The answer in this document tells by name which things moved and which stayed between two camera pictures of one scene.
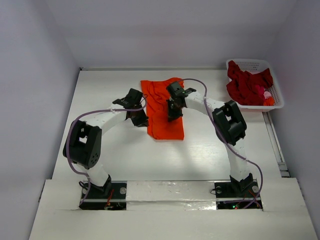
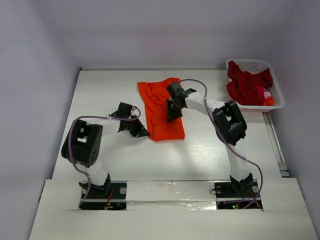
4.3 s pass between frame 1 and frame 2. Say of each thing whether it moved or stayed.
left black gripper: moved
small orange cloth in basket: stayed
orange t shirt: stayed
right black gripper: stayed
